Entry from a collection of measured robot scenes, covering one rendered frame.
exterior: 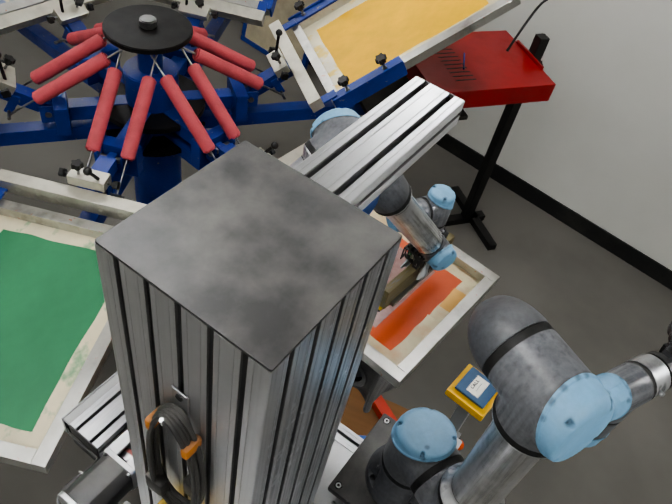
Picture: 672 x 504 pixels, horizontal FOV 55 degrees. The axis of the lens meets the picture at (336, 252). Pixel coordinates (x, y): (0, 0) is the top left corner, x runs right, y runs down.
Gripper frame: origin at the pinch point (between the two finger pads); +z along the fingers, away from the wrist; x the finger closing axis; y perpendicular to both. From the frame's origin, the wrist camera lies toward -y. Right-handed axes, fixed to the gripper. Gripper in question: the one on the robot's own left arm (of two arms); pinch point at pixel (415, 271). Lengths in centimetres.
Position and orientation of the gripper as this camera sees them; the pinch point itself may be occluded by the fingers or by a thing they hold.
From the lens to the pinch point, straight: 202.6
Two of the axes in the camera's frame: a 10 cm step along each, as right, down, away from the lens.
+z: -1.6, 6.7, 7.3
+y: -6.4, 4.9, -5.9
